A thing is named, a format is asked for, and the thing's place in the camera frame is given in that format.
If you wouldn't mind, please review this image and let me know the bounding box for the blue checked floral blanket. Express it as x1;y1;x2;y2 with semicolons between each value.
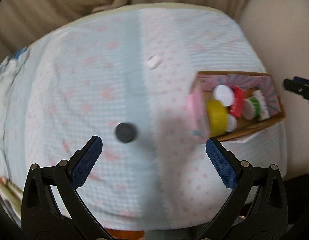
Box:
0;4;288;231

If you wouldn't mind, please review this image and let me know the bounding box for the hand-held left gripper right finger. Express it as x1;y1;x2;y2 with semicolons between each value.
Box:
205;137;288;240

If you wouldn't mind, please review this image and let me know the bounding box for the white bottle cap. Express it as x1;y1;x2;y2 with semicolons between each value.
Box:
214;85;235;107

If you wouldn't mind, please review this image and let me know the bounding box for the orange object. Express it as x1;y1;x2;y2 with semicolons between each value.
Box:
106;227;145;240

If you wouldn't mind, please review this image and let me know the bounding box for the printed cloth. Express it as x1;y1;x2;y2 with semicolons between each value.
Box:
0;175;23;227

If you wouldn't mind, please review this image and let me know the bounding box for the pink printed cardboard box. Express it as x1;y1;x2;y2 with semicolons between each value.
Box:
188;71;286;143

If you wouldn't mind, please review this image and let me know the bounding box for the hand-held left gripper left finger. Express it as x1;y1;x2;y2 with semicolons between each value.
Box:
21;135;112;240

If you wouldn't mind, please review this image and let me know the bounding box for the dark grey bottle cap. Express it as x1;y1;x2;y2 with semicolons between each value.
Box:
115;122;137;144

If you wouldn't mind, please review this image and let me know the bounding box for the green jar white lid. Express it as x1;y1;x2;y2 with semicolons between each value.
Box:
242;90;271;121

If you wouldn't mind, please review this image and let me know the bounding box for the crumpled light blue cloth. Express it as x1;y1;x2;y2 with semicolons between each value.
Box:
0;52;27;82

